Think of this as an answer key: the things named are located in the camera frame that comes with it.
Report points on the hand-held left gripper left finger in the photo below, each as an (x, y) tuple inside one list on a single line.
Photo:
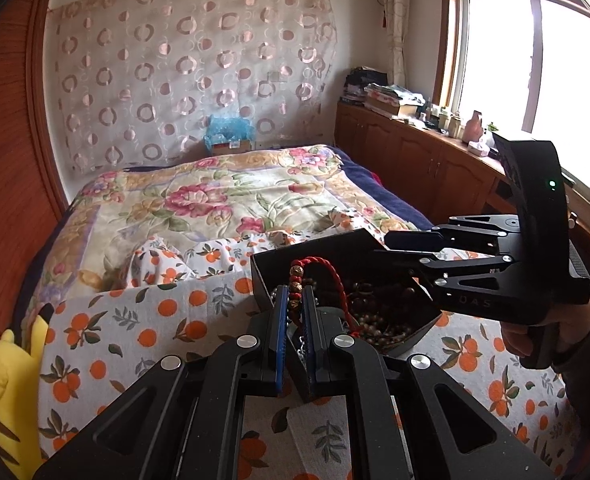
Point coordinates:
[(278, 345)]

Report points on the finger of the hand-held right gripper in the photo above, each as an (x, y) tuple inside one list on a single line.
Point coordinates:
[(425, 262), (412, 241)]

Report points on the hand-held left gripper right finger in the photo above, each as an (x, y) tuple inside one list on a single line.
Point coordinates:
[(309, 347)]

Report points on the black storage box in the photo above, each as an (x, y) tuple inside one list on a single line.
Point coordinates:
[(355, 250)]

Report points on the person's right hand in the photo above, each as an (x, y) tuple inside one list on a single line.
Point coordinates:
[(580, 330)]

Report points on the navy blue blanket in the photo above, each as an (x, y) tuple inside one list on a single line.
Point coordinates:
[(375, 195)]

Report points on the wooden low cabinet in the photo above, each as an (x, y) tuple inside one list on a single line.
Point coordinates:
[(415, 160)]

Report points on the orange fruit print cloth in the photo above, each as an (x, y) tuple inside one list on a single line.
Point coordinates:
[(175, 320)]

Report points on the tissue pack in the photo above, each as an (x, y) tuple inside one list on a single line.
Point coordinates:
[(478, 148)]

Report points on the pink bottle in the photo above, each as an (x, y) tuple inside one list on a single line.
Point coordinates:
[(474, 127)]

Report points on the stack of books and clothes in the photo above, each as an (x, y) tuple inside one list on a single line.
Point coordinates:
[(387, 95)]

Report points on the floral blanket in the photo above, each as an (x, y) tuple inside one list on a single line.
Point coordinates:
[(200, 195)]

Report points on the small cardboard box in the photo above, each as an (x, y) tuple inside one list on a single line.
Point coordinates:
[(231, 147)]

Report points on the blue plastic bag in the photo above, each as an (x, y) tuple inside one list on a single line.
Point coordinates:
[(230, 129)]

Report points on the pale window curtain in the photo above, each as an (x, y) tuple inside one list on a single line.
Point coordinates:
[(396, 20)]

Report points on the yellow plush toy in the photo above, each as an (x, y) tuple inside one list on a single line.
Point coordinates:
[(5, 390)]

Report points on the sheer circle pattern curtain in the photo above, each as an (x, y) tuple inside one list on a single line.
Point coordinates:
[(175, 85)]

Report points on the wooden slatted wardrobe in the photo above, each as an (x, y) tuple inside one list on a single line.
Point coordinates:
[(5, 185)]

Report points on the wooden frame window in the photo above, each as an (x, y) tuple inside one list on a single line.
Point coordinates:
[(515, 60)]

